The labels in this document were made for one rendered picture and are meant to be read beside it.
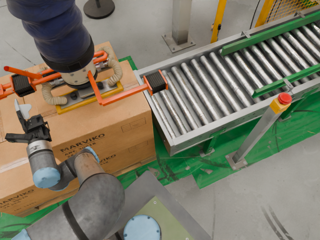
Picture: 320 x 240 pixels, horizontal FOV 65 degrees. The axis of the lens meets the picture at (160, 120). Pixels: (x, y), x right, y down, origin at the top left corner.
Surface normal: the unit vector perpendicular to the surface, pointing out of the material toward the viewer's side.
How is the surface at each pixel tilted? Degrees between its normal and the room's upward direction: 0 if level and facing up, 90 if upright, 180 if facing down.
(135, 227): 8
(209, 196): 0
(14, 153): 0
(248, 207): 0
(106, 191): 44
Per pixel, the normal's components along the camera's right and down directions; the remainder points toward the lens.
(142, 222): 0.11, -0.50
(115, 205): 0.87, -0.27
